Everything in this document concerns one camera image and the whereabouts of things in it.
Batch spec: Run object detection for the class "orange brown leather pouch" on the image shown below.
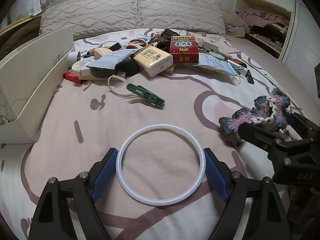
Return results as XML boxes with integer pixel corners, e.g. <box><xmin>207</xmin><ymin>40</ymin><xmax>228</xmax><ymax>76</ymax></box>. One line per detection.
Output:
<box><xmin>228</xmin><ymin>58</ymin><xmax>247</xmax><ymax>68</ymax></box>

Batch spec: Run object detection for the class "black vape device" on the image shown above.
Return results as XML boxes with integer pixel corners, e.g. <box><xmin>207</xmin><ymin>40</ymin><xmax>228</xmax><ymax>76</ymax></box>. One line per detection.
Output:
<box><xmin>245</xmin><ymin>69</ymin><xmax>254</xmax><ymax>85</ymax></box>

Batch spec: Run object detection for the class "face mask packet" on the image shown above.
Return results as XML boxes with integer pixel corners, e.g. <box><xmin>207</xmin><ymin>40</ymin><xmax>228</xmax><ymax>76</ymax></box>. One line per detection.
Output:
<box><xmin>193</xmin><ymin>53</ymin><xmax>241</xmax><ymax>85</ymax></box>

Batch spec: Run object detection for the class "red playing card box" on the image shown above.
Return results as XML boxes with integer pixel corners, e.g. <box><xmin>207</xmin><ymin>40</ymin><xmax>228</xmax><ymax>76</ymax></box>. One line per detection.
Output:
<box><xmin>169</xmin><ymin>35</ymin><xmax>199</xmax><ymax>64</ymax></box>

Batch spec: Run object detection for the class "mint green round case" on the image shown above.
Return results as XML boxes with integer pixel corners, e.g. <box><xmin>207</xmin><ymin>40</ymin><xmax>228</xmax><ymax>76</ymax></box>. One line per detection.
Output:
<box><xmin>208</xmin><ymin>51</ymin><xmax>229</xmax><ymax>61</ymax></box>

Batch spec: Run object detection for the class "yellow tissue pack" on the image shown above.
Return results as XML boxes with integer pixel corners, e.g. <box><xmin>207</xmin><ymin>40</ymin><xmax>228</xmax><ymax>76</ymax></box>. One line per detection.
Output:
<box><xmin>133</xmin><ymin>46</ymin><xmax>174</xmax><ymax>78</ymax></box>

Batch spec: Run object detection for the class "left grey pillow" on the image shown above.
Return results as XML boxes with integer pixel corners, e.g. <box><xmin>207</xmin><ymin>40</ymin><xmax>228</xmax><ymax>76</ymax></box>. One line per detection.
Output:
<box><xmin>40</xmin><ymin>0</ymin><xmax>141</xmax><ymax>40</ymax></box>

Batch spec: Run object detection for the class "grey pillow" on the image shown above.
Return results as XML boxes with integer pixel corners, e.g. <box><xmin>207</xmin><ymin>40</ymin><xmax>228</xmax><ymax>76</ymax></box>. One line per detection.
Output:
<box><xmin>40</xmin><ymin>0</ymin><xmax>141</xmax><ymax>40</ymax></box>
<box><xmin>135</xmin><ymin>0</ymin><xmax>226</xmax><ymax>35</ymax></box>

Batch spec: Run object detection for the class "white shoe box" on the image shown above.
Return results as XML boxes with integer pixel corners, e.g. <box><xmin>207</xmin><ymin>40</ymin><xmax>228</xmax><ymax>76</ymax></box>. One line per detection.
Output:
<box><xmin>1</xmin><ymin>25</ymin><xmax>74</xmax><ymax>144</ymax></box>

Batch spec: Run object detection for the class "white paper bag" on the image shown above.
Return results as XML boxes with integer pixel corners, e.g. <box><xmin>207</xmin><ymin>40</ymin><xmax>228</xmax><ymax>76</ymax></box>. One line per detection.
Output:
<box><xmin>10</xmin><ymin>0</ymin><xmax>41</xmax><ymax>22</ymax></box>

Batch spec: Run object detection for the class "crocheted dark purple scrunchie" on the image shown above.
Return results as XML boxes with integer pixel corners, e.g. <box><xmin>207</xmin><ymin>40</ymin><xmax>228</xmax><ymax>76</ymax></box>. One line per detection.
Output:
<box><xmin>219</xmin><ymin>88</ymin><xmax>291</xmax><ymax>137</ymax></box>

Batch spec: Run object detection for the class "right grey pillow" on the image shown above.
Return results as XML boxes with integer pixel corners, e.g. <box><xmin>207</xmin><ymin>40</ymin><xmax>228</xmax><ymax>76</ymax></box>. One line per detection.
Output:
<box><xmin>135</xmin><ymin>0</ymin><xmax>226</xmax><ymax>35</ymax></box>

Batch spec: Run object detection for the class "white silicone ring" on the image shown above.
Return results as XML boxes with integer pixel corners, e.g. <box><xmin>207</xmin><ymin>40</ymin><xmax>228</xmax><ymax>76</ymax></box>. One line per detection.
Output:
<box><xmin>115</xmin><ymin>123</ymin><xmax>207</xmax><ymax>207</ymax></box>

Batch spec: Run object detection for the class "green clothes clip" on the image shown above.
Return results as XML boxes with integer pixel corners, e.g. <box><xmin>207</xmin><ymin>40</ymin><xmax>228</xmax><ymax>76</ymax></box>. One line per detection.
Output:
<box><xmin>126</xmin><ymin>83</ymin><xmax>165</xmax><ymax>108</ymax></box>

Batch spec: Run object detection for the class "beige plush blanket pile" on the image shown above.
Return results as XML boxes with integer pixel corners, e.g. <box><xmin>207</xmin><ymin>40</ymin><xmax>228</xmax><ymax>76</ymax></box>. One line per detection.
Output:
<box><xmin>222</xmin><ymin>10</ymin><xmax>249</xmax><ymax>38</ymax></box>

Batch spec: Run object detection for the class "white tape roll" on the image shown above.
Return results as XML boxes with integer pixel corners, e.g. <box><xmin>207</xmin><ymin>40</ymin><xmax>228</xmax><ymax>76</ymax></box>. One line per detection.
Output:
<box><xmin>67</xmin><ymin>51</ymin><xmax>81</xmax><ymax>68</ymax></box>

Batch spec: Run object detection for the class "wooden bedside shelf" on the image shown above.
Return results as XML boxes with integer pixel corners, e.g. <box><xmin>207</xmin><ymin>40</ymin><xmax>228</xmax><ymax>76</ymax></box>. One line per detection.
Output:
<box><xmin>0</xmin><ymin>13</ymin><xmax>42</xmax><ymax>35</ymax></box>

